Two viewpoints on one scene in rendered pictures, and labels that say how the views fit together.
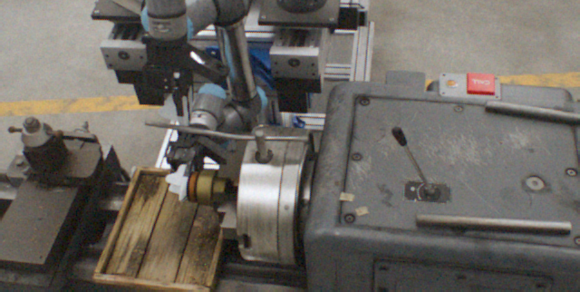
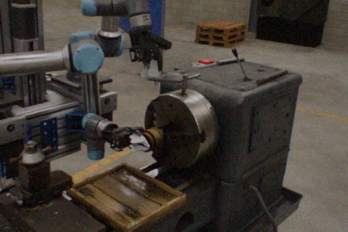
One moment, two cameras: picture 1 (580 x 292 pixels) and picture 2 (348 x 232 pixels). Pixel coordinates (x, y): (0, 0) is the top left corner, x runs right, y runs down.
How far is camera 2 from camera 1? 1.58 m
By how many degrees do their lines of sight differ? 58
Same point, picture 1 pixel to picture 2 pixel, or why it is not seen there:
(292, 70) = (105, 107)
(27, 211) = (49, 220)
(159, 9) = (145, 8)
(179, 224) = (126, 192)
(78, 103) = not seen: outside the picture
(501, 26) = not seen: hidden behind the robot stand
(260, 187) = (196, 104)
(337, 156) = (207, 83)
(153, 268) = (145, 209)
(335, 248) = (249, 103)
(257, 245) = (207, 136)
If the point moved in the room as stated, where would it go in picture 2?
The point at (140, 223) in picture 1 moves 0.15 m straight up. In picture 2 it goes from (107, 203) to (107, 167)
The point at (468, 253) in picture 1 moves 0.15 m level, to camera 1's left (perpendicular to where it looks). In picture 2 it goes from (278, 86) to (268, 94)
